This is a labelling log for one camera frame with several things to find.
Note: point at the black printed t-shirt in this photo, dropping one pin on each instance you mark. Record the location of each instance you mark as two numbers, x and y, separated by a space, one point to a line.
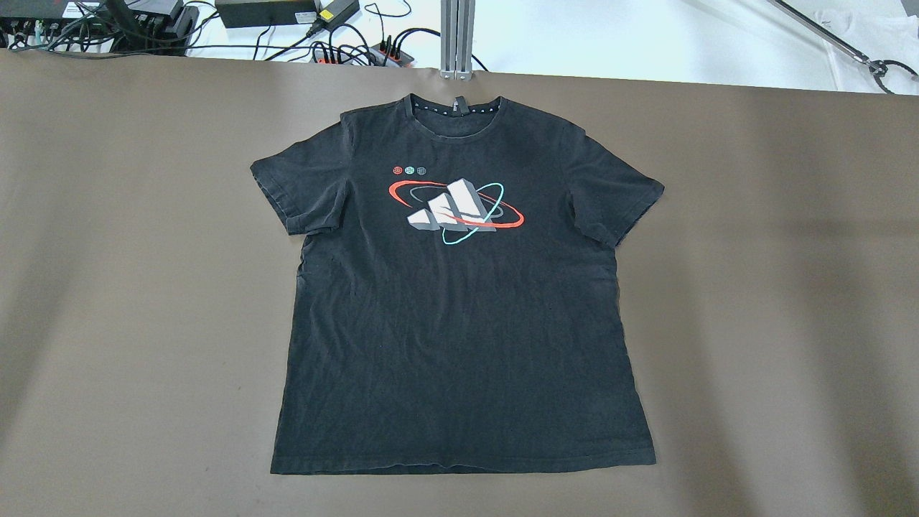
456 306

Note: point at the red grey power strip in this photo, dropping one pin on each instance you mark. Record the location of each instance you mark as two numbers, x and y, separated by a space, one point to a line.
345 54

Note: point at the black power adapter brick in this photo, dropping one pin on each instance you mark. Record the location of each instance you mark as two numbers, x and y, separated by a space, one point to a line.
266 13

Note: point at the metal reacher grabber stick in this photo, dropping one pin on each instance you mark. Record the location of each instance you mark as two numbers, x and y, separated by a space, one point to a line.
878 69

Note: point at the white cloth on side table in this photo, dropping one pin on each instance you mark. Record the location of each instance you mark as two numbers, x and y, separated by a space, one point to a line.
882 38

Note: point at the aluminium frame post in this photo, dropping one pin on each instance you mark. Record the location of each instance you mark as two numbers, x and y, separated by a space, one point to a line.
456 34

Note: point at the black network switch box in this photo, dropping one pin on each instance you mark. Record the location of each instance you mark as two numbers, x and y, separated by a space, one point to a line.
123 27

